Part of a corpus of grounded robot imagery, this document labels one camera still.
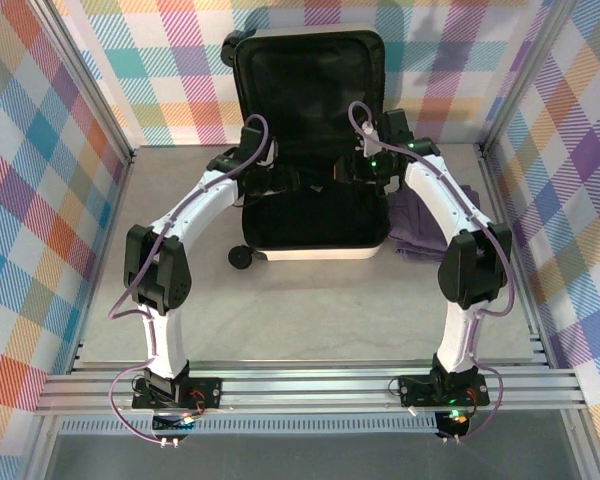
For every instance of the white hard-shell suitcase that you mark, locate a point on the white hard-shell suitcase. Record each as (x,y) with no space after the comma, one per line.
(310,220)

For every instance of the purple towel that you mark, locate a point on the purple towel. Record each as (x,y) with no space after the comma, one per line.
(415,225)

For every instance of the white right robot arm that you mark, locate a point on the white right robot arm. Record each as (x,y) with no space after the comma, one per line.
(460,340)

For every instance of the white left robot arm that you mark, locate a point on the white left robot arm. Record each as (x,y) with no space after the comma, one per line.
(162,345)

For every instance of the aluminium table side rail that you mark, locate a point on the aluminium table side rail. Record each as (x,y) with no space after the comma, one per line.
(121,182)
(491,180)

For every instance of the aluminium frame post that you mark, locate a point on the aluminium frame post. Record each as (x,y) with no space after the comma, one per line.
(90,85)
(525,80)

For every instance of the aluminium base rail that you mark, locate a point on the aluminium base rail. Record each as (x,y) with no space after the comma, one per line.
(305,387)

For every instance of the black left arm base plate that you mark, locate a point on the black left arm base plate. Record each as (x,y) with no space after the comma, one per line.
(207,392)

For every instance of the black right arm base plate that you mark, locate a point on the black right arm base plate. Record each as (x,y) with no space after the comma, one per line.
(415,390)

